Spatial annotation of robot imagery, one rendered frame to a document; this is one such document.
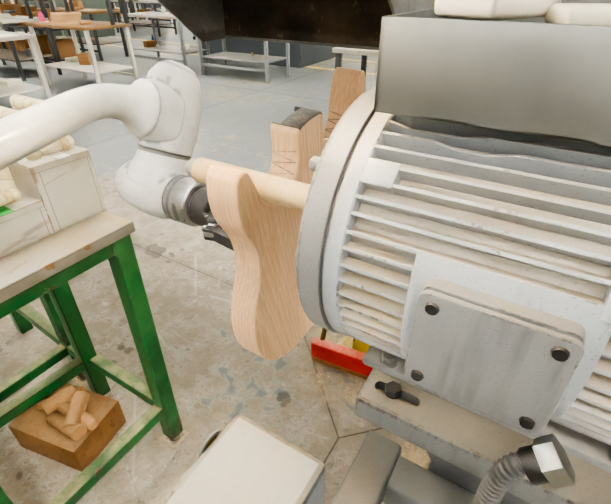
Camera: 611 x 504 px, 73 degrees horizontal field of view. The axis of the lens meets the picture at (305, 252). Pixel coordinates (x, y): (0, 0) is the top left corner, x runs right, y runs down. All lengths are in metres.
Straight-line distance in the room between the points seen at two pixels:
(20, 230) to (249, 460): 0.89
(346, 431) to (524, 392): 1.46
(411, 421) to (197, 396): 1.53
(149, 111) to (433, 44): 0.59
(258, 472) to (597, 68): 0.36
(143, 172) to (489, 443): 0.70
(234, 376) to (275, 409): 0.25
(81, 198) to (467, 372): 1.05
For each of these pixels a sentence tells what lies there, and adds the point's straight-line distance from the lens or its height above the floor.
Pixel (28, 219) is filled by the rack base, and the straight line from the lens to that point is 1.16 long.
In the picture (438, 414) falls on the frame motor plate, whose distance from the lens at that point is 0.43.
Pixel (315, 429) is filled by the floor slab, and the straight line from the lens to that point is 1.75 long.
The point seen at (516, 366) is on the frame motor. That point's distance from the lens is 0.31.
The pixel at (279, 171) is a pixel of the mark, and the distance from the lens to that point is 0.57.
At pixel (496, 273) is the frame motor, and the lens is 0.30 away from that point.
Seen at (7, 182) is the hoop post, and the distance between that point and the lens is 1.16.
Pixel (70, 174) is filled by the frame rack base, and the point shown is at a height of 1.06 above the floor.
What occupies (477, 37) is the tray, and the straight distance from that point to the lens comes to 0.30.
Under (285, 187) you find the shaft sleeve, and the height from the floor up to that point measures 1.26.
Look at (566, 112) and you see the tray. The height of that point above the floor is 1.39.
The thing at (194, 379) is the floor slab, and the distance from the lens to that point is 1.95.
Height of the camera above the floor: 1.46
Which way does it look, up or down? 33 degrees down
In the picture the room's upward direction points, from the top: straight up
